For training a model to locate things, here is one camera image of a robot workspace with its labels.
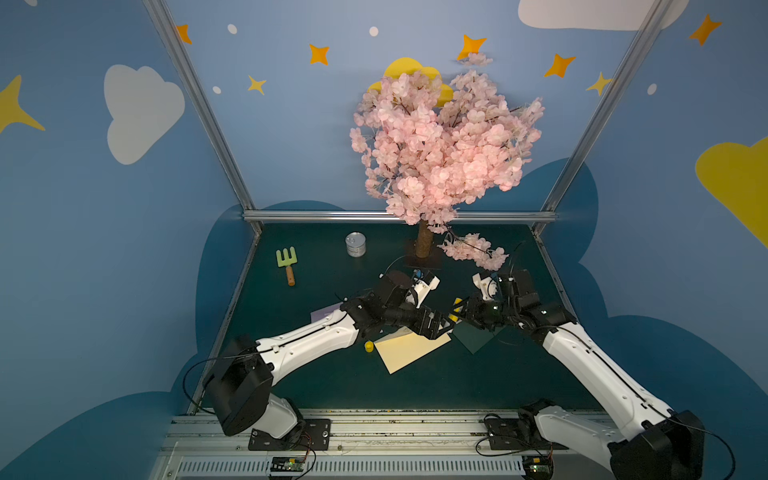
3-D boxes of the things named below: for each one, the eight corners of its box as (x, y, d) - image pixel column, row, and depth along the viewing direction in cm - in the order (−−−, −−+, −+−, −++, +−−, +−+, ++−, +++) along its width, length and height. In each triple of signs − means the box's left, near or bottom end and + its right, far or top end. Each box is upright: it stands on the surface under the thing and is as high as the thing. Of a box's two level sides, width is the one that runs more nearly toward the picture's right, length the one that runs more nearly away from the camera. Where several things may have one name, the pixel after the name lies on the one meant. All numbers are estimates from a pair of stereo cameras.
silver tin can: (346, 257, 115) (344, 245, 110) (347, 243, 120) (346, 231, 114) (366, 257, 115) (365, 246, 110) (366, 243, 120) (366, 231, 114)
